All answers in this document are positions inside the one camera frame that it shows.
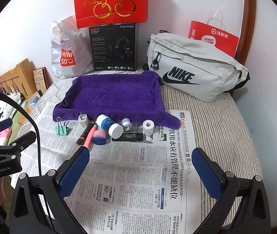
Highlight white plastic shopping bag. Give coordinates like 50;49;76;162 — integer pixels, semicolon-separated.
50;15;95;80

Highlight pink pen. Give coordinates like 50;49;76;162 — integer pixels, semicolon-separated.
82;124;98;149

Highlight pink cloth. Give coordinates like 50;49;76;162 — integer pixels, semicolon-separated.
0;127;13;148

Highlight wooden door frame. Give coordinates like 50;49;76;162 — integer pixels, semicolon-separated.
233;0;256;64

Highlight floral pillow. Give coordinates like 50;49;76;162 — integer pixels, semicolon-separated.
0;91;28;127

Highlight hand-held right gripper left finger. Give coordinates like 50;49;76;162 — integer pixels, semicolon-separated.
10;147;90;234

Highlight black rectangular bar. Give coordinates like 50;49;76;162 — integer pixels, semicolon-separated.
111;133;144;142

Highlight red paper bag white handles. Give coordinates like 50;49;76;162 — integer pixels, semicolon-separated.
188;7;240;59

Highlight patterned book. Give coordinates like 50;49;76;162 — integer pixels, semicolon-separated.
32;67;49;93

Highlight blue white lotion bottle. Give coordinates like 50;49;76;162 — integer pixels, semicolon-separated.
96;114;124;139

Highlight white charger plug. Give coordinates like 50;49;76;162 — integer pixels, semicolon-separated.
77;113;89;128

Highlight black gold tube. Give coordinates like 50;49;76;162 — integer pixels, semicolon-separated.
76;121;97;145

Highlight green binder clip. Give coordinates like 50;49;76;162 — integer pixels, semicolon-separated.
55;117;70;135

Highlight grey waist bag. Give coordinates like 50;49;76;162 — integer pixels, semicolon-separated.
146;29;250;102

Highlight newspaper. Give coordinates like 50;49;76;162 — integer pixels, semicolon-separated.
19;97;202;234

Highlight black headphone box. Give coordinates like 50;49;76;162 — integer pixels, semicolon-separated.
89;23;137;72

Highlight pink blue eraser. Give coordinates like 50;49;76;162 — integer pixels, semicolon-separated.
92;130;108;145

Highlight purple towel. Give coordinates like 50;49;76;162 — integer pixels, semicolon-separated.
53;70;181;129

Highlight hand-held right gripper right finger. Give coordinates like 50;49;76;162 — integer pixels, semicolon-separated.
191;147;272;234

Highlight white tape roll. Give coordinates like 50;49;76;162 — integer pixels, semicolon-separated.
142;120;155;136

